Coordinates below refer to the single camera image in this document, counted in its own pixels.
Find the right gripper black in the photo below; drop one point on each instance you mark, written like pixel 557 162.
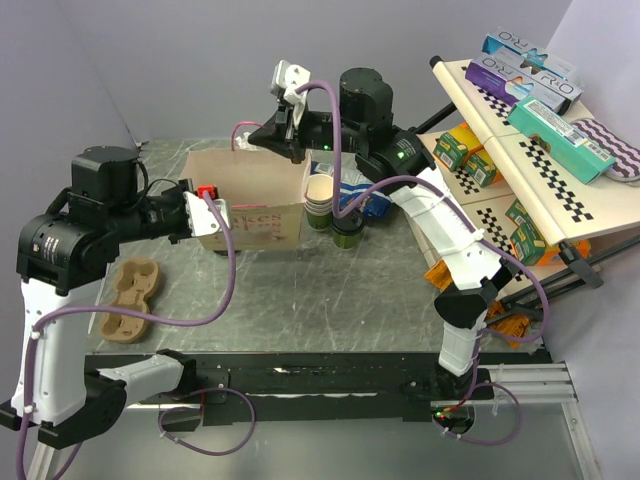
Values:
pixel 273 137

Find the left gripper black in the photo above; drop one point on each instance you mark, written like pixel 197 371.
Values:
pixel 178 192

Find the pink paper gift bag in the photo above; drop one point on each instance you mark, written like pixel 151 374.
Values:
pixel 265 192

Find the black plastic cup lid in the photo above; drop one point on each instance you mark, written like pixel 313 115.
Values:
pixel 350 225

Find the green paper cup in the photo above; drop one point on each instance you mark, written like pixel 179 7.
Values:
pixel 347 240

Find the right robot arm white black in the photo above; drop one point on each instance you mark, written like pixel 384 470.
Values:
pixel 357 118

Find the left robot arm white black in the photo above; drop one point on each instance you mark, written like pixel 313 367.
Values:
pixel 62 258

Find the cardboard cup carrier tray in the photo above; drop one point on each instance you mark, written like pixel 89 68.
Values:
pixel 136 281

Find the stack of green paper cups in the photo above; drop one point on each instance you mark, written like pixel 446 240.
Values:
pixel 318 201

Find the green yellow box upper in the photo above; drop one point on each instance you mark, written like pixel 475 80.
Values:
pixel 455 146

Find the green yellow box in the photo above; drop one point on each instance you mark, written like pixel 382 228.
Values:
pixel 482 169
pixel 455 146

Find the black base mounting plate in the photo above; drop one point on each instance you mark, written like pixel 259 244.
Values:
pixel 325 386

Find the blue toothpaste box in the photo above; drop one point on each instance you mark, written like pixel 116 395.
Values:
pixel 532 53

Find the purple toothpaste box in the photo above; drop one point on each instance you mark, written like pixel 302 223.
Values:
pixel 505 80

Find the beige tiered shelf rack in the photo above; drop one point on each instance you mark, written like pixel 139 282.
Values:
pixel 604 212

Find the green box lower shelf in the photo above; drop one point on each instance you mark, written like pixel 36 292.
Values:
pixel 527 242

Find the orange chips bag lower shelf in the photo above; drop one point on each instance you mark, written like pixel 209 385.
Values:
pixel 551 255

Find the orange snack packet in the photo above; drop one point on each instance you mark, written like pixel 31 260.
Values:
pixel 515 325

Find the teal box with barcode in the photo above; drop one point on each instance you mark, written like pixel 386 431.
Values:
pixel 581 156

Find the purple wavy striped pouch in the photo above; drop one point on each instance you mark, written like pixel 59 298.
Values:
pixel 625 168

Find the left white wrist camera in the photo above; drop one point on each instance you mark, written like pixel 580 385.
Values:
pixel 207 218

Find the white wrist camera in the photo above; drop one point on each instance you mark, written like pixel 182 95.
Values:
pixel 287 79
pixel 207 218

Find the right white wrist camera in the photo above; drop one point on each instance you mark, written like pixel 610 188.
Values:
pixel 287 79

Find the aluminium rail frame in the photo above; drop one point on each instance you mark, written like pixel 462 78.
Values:
pixel 531 429

